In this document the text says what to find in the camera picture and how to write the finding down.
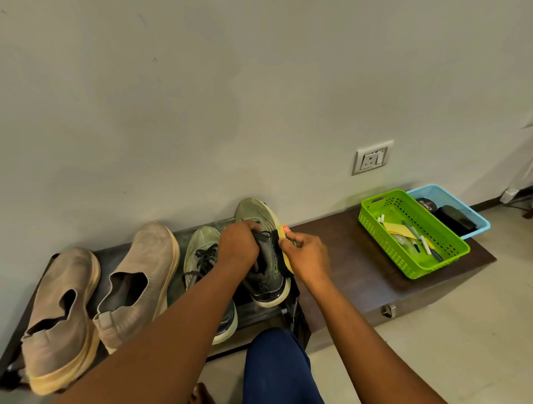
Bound white wall socket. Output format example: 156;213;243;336
351;139;395;176

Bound person's right forearm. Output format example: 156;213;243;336
299;274;449;404

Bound beige suede shoe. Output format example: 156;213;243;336
92;221;181;355
21;248;102;397

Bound green plastic basket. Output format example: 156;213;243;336
358;189;471;280

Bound dark blue trousers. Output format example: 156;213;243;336
242;327;325;404

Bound dark brown low bench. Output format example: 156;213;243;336
287;204;497;352

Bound person's right hand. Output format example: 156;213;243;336
278;231;332;288

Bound yellow sticky note pad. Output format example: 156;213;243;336
383;221;419;240

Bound green sneaker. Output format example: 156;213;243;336
233;197;292;309
183;225;239;346

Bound person's left forearm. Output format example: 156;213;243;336
48;257;259;404

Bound yellow-edged shoe shine sponge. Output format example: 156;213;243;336
276;224;296;275

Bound black metal shoe rack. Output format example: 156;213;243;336
0;216;312;392

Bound person's left hand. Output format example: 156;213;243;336
217;219;263;274

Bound dark skirting strip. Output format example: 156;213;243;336
470;198;502;213

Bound light blue plastic basket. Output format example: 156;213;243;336
406;184;491;241

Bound person's left foot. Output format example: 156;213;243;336
189;382;217;404

